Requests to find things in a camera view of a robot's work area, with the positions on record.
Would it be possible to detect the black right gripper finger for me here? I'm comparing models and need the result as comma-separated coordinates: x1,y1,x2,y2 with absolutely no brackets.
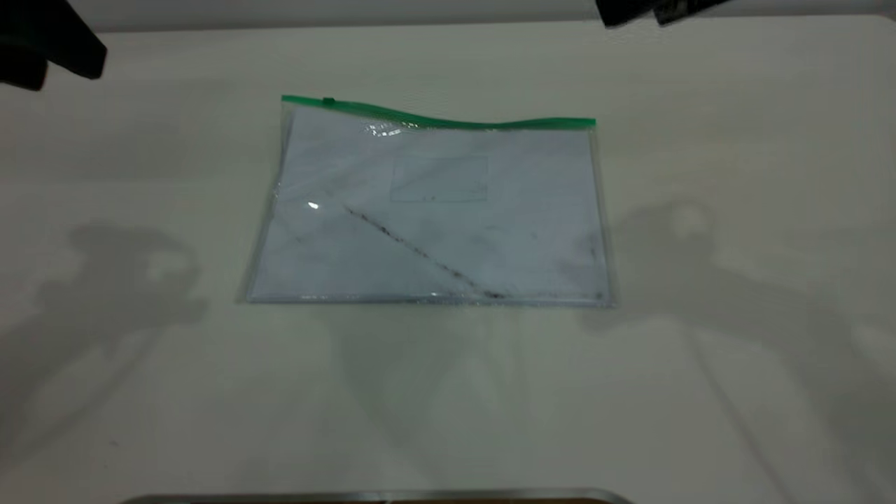
654,0,730,27
595,0,657,29

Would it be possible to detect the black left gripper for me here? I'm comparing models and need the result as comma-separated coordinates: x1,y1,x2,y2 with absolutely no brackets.
0,0,108,92

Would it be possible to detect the clear zip bag green zipper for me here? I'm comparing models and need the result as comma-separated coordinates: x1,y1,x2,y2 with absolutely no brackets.
238,93,618,309

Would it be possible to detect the silver metal rim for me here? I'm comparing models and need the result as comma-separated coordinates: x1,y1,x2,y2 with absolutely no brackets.
119,488,635,504

